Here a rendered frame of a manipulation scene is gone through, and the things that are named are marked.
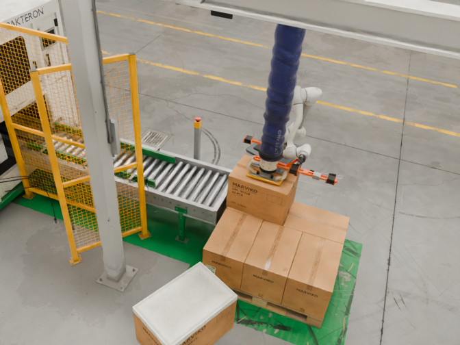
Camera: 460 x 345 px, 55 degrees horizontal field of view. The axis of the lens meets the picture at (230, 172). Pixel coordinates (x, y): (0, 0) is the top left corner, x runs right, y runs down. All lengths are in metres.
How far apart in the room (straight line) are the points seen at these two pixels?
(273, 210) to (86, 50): 2.27
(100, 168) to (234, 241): 1.43
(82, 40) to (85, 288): 2.48
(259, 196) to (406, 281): 1.83
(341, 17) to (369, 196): 4.49
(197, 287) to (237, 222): 1.28
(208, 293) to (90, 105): 1.55
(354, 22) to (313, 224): 3.14
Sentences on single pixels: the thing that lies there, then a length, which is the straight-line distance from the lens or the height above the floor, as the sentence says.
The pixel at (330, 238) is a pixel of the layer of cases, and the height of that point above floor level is 0.54.
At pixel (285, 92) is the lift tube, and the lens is 3.73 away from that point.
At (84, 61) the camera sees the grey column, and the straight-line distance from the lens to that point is 3.13.
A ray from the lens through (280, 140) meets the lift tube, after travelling 4.01.
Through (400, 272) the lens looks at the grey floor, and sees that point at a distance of 5.14.
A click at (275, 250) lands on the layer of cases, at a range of 4.18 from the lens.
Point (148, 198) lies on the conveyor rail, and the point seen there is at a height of 0.49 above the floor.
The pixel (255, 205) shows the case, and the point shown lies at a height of 0.69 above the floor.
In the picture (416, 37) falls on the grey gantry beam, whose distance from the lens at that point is 1.58.
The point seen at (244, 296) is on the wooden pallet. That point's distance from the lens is 4.46.
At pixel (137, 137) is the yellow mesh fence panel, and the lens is 4.12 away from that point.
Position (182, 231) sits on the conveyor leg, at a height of 0.16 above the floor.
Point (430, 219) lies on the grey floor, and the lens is 5.93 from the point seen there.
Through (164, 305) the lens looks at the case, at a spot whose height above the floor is 1.02.
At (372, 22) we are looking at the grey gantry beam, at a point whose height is 3.14.
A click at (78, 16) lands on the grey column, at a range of 3.02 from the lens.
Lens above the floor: 3.62
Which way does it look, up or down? 38 degrees down
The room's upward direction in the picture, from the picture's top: 5 degrees clockwise
